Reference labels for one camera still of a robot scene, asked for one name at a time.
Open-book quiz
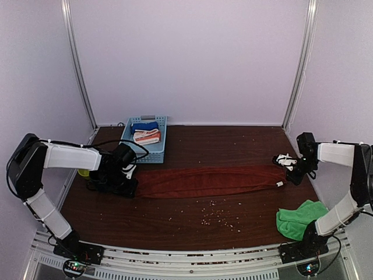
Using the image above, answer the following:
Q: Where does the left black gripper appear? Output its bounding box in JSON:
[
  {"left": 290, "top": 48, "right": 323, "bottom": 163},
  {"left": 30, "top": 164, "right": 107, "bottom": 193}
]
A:
[{"left": 103, "top": 168, "right": 138, "bottom": 198}]

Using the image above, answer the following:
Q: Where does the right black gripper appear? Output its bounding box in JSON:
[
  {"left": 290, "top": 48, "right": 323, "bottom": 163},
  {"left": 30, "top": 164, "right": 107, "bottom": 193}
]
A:
[{"left": 286, "top": 156, "right": 318, "bottom": 186}]

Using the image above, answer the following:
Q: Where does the green microfiber towel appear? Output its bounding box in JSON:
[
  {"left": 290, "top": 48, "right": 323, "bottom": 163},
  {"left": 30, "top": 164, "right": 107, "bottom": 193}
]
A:
[{"left": 276, "top": 199, "right": 328, "bottom": 241}]

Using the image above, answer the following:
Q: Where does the dark red towel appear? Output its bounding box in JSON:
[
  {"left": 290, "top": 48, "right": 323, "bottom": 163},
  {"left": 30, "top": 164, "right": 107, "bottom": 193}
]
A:
[{"left": 135, "top": 165, "right": 287, "bottom": 199}]

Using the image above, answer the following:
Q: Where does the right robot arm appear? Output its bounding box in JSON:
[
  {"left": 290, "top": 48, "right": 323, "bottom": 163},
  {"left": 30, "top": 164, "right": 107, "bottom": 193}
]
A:
[{"left": 273, "top": 132, "right": 372, "bottom": 258}]

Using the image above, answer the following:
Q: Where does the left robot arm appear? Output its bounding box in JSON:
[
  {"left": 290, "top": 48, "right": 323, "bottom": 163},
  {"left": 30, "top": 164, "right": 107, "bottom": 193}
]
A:
[{"left": 6, "top": 133, "right": 139, "bottom": 259}]

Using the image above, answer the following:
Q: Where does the yellow green bowl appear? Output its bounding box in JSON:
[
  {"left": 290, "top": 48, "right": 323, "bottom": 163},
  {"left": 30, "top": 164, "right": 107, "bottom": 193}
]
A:
[{"left": 78, "top": 169, "right": 90, "bottom": 180}]

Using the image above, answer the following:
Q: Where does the orange white rolled towel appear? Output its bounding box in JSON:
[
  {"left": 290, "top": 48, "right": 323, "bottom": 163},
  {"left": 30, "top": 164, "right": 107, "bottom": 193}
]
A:
[{"left": 133, "top": 129, "right": 161, "bottom": 145}]

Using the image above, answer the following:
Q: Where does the light blue plastic basket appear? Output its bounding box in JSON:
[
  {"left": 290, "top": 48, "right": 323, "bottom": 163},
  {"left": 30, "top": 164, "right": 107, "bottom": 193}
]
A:
[{"left": 121, "top": 115, "right": 167, "bottom": 164}]

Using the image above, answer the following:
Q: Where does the blue rolled towel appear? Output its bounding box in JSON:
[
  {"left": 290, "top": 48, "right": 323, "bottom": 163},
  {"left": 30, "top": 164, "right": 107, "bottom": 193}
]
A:
[{"left": 131, "top": 121, "right": 159, "bottom": 135}]

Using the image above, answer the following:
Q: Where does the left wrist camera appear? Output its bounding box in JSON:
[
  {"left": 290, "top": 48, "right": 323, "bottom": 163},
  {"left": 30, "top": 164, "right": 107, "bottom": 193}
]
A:
[{"left": 112, "top": 143, "right": 136, "bottom": 179}]

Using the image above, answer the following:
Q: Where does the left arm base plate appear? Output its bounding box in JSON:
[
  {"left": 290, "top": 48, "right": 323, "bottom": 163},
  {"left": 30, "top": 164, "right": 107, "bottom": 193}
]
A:
[{"left": 53, "top": 242, "right": 104, "bottom": 265}]

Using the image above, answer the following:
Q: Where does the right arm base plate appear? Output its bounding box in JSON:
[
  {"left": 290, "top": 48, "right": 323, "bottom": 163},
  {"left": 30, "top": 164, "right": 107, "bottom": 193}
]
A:
[{"left": 278, "top": 242, "right": 329, "bottom": 264}]

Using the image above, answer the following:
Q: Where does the aluminium front rail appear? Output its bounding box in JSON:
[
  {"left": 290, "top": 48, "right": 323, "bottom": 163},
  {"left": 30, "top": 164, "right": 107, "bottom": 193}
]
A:
[{"left": 23, "top": 229, "right": 359, "bottom": 280}]

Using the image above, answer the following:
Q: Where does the right aluminium post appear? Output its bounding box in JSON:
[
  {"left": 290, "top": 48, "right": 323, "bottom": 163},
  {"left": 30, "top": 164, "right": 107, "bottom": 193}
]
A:
[{"left": 281, "top": 0, "right": 319, "bottom": 131}]

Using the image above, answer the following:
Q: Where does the aluminium post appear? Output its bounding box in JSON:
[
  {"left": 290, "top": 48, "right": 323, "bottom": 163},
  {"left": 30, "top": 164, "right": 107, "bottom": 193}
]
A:
[
  {"left": 281, "top": 0, "right": 319, "bottom": 131},
  {"left": 61, "top": 0, "right": 98, "bottom": 130}
]

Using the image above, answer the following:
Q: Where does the left aluminium post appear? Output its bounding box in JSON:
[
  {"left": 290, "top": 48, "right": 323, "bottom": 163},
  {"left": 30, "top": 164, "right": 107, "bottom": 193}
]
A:
[{"left": 61, "top": 0, "right": 98, "bottom": 130}]

